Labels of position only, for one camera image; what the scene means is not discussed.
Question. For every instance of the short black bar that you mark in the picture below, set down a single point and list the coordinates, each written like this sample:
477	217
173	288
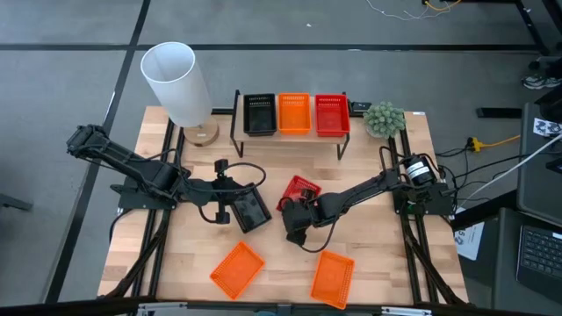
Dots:
498	112

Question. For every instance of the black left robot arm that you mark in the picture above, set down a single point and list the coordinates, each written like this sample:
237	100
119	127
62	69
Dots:
145	173

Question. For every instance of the black slotted plastic basket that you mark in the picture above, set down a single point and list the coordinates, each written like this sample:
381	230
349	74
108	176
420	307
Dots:
260	118
251	210

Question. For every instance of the black desk leg frame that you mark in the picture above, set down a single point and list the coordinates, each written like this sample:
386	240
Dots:
533	28

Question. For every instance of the person's shoe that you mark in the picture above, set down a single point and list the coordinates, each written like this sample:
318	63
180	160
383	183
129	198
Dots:
540	82

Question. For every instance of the small white sticker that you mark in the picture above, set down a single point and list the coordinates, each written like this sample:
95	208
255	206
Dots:
418	113

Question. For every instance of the black side table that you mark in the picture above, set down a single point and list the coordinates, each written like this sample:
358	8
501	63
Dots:
505	272

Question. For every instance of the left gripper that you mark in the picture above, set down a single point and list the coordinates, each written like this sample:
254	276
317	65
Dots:
219	195

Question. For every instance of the black office chair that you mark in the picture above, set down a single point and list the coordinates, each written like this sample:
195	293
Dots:
553	103

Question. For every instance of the black aluminium rail frame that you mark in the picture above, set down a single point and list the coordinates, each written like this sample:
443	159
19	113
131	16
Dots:
153	276
410	272

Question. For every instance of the white paper label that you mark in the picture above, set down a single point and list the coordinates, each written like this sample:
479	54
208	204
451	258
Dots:
470	243

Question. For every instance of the white shade table lamp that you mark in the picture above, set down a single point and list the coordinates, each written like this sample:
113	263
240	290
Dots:
175	83

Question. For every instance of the small black box device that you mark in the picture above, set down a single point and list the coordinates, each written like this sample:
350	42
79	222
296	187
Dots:
361	107

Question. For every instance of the wooden shelf black metal frame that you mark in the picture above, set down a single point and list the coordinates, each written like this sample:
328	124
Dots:
307	139

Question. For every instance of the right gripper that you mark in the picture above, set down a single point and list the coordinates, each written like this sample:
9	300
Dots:
298	219

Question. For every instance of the green potted succulent plant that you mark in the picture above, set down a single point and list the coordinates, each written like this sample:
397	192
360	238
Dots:
384	119

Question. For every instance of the red slotted plastic basket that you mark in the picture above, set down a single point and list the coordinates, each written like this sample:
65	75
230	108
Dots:
332	118
295	186

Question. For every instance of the printed paper sheet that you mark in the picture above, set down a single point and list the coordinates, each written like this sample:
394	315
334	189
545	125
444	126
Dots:
546	127

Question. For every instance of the long black frame bar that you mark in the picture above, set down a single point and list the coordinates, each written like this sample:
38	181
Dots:
221	111
88	307

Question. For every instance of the black chair foot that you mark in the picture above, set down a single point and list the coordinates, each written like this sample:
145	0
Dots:
13	203

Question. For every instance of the black laptop keyboard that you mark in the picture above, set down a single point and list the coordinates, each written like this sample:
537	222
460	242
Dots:
542	252

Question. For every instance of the person's leg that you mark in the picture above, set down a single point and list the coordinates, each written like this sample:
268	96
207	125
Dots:
555	68

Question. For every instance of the silver metal bracket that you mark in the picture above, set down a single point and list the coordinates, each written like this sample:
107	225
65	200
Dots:
406	312
162	309

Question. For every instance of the dark grey desk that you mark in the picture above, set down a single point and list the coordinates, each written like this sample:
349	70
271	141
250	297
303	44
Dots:
538	175

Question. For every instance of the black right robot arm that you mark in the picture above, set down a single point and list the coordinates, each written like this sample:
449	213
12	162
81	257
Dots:
360	191

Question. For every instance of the orange slotted plastic basket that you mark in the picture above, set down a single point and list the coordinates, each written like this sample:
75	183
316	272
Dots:
237	270
332	280
294	116

